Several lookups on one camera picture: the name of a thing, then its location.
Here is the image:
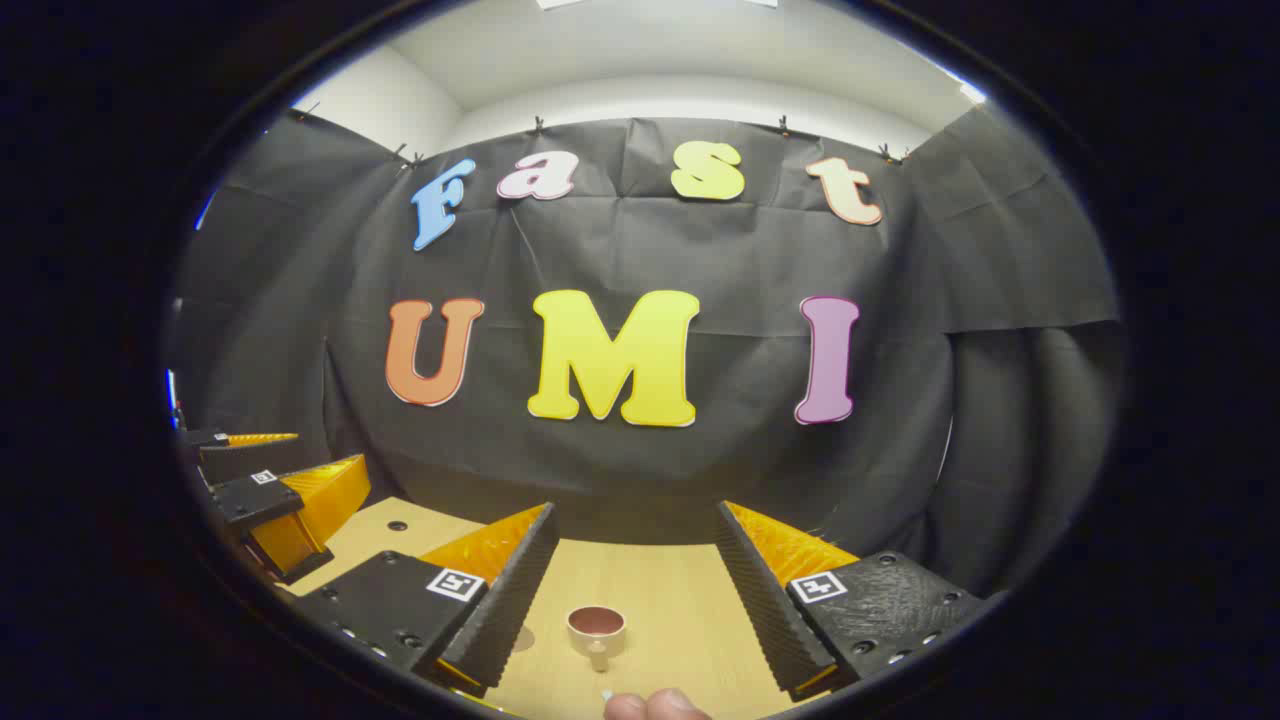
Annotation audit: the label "wooden desktop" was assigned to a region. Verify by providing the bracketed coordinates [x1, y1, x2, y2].
[285, 497, 861, 720]

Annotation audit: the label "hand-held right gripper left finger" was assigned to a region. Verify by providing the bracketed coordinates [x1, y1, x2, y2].
[288, 502, 561, 699]

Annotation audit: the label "black backdrop cloth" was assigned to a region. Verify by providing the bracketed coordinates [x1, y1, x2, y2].
[165, 105, 1126, 601]

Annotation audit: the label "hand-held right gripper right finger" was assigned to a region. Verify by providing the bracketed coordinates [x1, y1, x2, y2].
[714, 500, 993, 701]

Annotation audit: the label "beige cup with brown inside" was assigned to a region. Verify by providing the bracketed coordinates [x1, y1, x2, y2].
[566, 605, 628, 673]

